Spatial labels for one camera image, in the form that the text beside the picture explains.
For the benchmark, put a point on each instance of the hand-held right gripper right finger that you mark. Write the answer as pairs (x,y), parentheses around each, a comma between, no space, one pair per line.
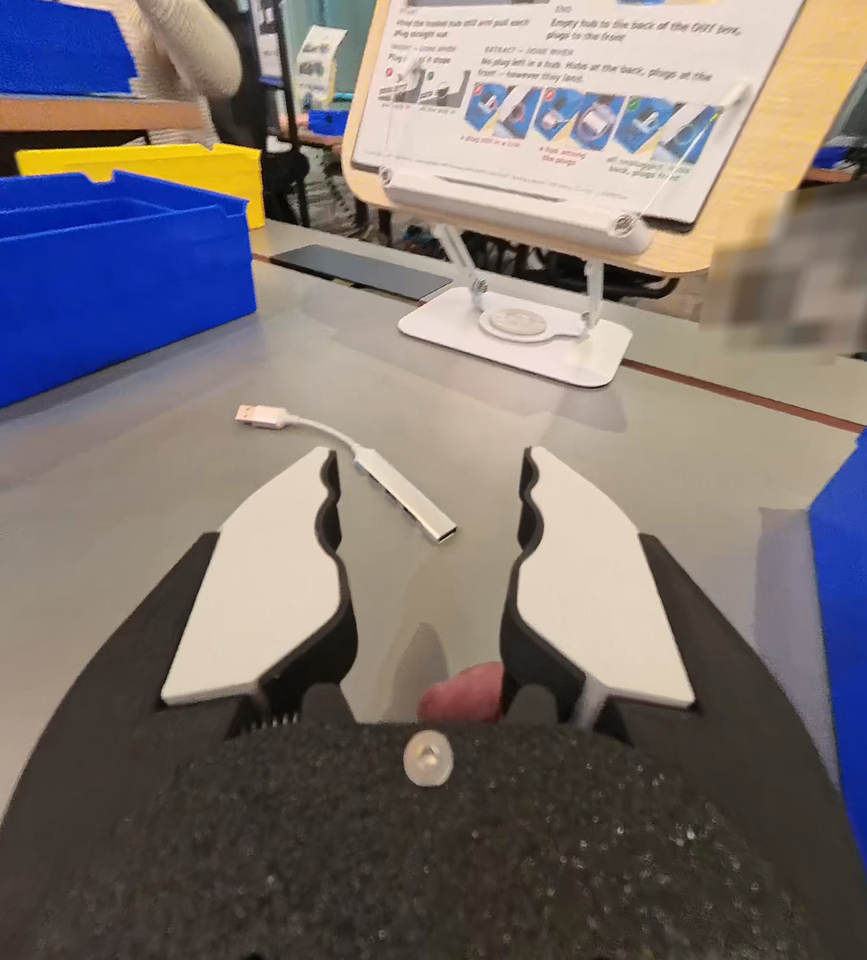
(598,592)

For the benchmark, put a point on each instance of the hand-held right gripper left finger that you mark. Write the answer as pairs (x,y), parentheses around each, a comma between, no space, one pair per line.
(268,592)

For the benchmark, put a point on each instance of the wooden side table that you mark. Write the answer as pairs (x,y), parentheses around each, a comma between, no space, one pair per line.
(66,112)

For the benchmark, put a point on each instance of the yellow plastic bin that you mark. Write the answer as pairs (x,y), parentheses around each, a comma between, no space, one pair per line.
(178,169)

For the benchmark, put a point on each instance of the black tripod pole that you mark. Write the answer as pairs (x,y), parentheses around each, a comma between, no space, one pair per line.
(287,135)

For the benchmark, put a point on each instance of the wooden document stand white base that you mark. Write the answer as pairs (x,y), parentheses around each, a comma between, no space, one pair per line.
(778,150)

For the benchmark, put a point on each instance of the printed instruction sheet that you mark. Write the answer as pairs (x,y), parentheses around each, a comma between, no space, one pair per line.
(576,67)

